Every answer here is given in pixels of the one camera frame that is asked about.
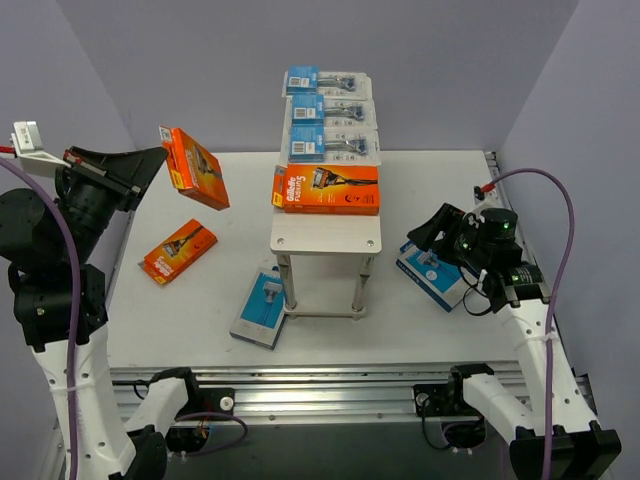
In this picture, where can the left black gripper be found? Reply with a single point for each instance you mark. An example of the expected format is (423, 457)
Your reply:
(105, 174)

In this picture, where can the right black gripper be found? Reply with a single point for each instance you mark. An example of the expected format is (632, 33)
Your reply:
(454, 235)

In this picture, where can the orange Fusion5 razor box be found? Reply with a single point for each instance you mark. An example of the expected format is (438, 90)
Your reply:
(326, 189)
(179, 251)
(194, 171)

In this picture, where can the clear blue-card razor blister pack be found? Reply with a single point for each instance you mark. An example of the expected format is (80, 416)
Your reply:
(331, 146)

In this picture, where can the Gillette SkinGuard blister pack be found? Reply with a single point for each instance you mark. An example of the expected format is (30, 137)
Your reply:
(318, 110)

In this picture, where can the blue harry's box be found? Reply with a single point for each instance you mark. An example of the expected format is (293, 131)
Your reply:
(261, 316)
(441, 281)

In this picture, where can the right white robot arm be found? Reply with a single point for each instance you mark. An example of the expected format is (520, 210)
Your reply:
(556, 435)

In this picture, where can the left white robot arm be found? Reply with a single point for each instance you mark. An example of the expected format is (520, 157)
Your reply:
(60, 304)

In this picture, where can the white two-tier shelf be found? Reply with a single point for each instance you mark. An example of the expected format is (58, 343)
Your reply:
(325, 261)

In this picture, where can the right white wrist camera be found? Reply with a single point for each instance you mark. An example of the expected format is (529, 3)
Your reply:
(485, 197)

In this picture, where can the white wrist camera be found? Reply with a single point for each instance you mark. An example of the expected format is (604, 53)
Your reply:
(27, 147)
(485, 197)

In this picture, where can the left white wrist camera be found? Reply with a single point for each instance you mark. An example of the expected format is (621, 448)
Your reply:
(27, 147)

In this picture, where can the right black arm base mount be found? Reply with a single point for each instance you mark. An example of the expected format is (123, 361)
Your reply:
(435, 400)

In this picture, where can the aluminium mounting rail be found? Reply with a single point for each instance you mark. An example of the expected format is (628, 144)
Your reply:
(323, 395)

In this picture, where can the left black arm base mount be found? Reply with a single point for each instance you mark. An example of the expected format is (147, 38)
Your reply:
(214, 405)

